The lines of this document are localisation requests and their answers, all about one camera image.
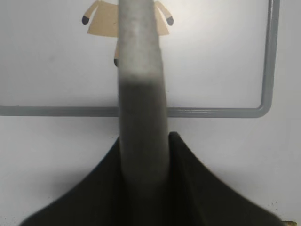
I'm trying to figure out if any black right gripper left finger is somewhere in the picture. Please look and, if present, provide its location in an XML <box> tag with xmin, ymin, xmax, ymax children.
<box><xmin>21</xmin><ymin>140</ymin><xmax>130</xmax><ymax>226</ymax></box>

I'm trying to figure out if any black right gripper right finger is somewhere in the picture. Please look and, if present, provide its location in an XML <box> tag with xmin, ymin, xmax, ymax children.
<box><xmin>169</xmin><ymin>132</ymin><xmax>284</xmax><ymax>226</ymax></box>

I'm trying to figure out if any white handled kitchen knife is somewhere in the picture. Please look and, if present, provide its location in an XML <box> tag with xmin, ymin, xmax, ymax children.
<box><xmin>118</xmin><ymin>0</ymin><xmax>169</xmax><ymax>198</ymax></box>

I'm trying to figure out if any white deer cutting board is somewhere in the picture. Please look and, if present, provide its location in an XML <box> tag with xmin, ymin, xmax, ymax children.
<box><xmin>0</xmin><ymin>0</ymin><xmax>280</xmax><ymax>118</ymax></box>

